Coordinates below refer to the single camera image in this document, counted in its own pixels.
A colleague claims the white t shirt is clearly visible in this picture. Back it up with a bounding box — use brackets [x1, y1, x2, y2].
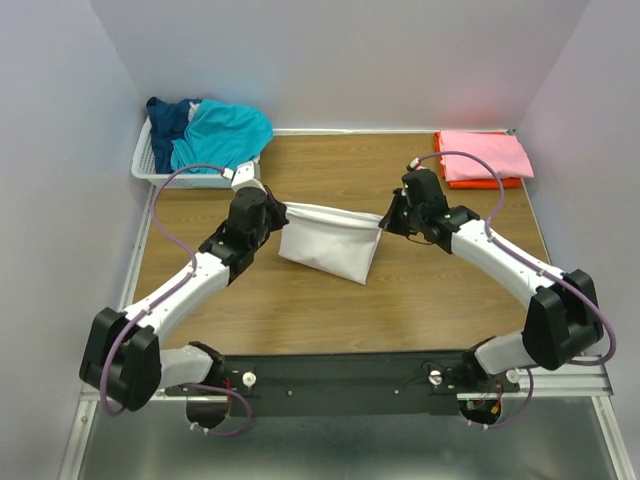
[279, 202, 382, 285]

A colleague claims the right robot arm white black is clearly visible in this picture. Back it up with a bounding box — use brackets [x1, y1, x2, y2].
[379, 169, 604, 392]

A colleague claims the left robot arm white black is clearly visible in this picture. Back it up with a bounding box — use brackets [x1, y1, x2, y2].
[79, 186, 288, 411]

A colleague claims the teal t shirt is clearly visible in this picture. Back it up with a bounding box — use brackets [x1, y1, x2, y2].
[171, 99, 273, 171]

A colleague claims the orange folded t shirt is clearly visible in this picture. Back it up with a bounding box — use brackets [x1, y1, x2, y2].
[432, 130, 522, 191]

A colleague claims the pink folded t shirt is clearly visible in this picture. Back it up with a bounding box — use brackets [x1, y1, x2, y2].
[437, 129, 535, 183]

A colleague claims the white plastic laundry basket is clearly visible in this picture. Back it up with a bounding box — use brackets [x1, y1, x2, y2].
[131, 118, 260, 189]

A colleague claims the navy blue t shirt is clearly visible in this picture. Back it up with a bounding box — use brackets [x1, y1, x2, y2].
[146, 97, 202, 175]

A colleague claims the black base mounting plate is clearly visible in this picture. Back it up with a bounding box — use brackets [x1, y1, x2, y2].
[184, 349, 521, 421]

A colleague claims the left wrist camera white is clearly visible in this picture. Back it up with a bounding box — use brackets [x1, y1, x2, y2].
[231, 160, 265, 192]

